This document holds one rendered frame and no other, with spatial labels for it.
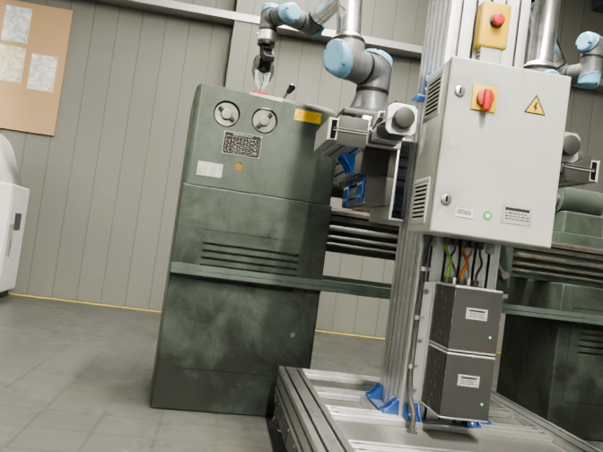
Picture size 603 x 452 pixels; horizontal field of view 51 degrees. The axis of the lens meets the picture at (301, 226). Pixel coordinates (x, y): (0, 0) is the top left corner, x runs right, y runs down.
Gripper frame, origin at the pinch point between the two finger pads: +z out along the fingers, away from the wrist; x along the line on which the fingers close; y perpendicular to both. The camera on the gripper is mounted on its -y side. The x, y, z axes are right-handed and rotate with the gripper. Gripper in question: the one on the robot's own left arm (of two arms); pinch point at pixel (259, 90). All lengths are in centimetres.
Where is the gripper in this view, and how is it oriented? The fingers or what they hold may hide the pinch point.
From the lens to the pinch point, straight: 257.3
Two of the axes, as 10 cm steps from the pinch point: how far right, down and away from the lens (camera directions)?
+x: -9.7, -1.4, -2.1
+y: -2.2, 0.1, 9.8
